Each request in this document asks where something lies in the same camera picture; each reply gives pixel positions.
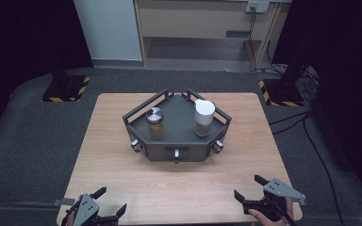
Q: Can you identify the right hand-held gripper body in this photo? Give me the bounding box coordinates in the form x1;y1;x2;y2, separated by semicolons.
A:
241;177;307;222

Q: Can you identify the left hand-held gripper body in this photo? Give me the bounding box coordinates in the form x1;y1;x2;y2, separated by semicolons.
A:
72;193;121;226

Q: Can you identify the white lidded seasoning jar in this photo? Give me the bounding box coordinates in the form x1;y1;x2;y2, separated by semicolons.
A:
193;98;217;138

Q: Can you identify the glass spice jar silver lid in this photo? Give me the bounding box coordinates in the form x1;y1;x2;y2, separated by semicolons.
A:
145;106;166;141

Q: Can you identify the dark grey corner rack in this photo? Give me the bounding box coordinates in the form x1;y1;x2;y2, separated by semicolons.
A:
122;89;233;165

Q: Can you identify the person's left hand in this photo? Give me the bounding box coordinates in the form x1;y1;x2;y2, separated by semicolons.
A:
63;195;83;226

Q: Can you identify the person's right hand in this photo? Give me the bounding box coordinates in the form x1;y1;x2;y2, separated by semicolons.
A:
247;197;295;226

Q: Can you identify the grey tape strip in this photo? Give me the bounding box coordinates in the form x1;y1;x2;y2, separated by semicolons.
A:
53;197;76;207

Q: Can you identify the black striped stand base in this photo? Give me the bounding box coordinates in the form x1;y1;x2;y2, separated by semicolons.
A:
257;78;305;107
41;73;91;104

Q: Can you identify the white panel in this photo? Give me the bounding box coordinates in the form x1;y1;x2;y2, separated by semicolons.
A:
73;0;144;62

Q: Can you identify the light wooden desk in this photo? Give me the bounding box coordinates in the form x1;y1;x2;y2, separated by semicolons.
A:
134;0;294;69

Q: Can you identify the black floor cable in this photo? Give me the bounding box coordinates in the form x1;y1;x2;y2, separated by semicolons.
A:
268;110;347;226

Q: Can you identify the tangle of black cables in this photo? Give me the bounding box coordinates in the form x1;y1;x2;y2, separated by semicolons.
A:
295;66;322;105

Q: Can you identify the black cable from outlet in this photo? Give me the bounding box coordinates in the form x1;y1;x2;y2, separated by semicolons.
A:
247;7;258;72

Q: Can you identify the white wall power outlet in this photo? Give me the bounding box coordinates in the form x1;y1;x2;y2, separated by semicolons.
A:
245;0;271;14

